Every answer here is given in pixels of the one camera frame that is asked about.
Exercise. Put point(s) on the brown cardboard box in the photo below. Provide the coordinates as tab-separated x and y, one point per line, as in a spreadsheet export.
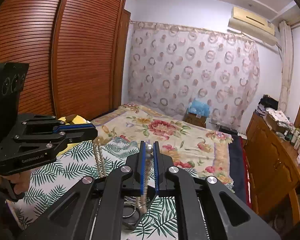
195	119

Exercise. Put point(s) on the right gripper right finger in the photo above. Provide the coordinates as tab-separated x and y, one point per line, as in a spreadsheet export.
163	186

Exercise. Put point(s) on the pile of folded clothes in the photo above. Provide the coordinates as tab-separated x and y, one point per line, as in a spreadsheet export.
266	102

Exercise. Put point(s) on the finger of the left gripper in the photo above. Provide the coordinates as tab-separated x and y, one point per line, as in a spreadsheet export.
76	132

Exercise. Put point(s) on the floral bed blanket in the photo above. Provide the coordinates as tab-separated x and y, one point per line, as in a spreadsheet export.
177	134

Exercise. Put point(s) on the wooden sideboard cabinet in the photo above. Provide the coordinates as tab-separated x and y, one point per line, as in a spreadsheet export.
274	172

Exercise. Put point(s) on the wooden louvered wardrobe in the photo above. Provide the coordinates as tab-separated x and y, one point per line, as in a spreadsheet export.
74	49

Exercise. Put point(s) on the yellow Pikachu plush toy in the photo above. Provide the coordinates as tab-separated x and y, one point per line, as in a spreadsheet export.
73	119

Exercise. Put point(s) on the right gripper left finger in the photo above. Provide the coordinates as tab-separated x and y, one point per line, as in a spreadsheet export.
137	162

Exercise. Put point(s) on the bottles on cabinet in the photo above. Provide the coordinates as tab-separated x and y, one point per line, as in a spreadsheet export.
293	136

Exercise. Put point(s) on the dark blue bedsheet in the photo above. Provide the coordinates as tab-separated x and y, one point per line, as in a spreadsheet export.
238	170

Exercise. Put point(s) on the black jewelry box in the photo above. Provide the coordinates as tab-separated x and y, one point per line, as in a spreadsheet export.
132	215

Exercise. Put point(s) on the circle pattern sheer curtain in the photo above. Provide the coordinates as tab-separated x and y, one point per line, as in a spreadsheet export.
171	66

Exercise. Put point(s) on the wall air conditioner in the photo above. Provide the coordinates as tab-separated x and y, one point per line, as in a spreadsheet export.
253	25

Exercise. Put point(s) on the beige side curtain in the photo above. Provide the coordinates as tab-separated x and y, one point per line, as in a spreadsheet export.
287	64

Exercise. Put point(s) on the person's left hand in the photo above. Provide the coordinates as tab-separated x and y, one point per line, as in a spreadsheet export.
21	181

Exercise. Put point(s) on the black camera module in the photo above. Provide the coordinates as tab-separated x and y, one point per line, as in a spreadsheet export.
12	79

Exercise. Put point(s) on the blue bag on box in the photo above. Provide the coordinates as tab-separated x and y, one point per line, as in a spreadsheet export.
199	108

